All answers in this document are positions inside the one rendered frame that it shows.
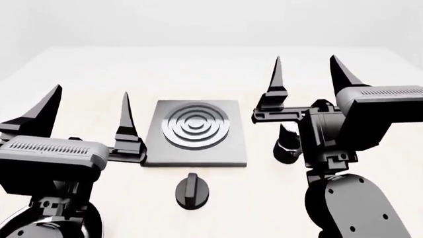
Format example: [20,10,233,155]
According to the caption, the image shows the grey gripper camera box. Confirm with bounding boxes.
[334,85,423,153]
[0,135,110,197]

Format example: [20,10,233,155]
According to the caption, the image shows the black stove knob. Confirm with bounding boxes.
[174,173,211,212]

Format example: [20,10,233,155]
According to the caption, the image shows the grey right gripper camera box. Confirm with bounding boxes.
[334,85,423,153]

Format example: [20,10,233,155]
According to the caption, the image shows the grey square stove plate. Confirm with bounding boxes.
[141,99,249,168]

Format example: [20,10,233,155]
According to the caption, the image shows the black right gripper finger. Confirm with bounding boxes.
[329,54,373,100]
[257,56,289,110]

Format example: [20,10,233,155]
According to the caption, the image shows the grey left gripper camera box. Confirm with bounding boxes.
[0,135,110,197]

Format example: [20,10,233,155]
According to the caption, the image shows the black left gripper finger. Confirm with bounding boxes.
[113,91,148,153]
[0,83,63,139]

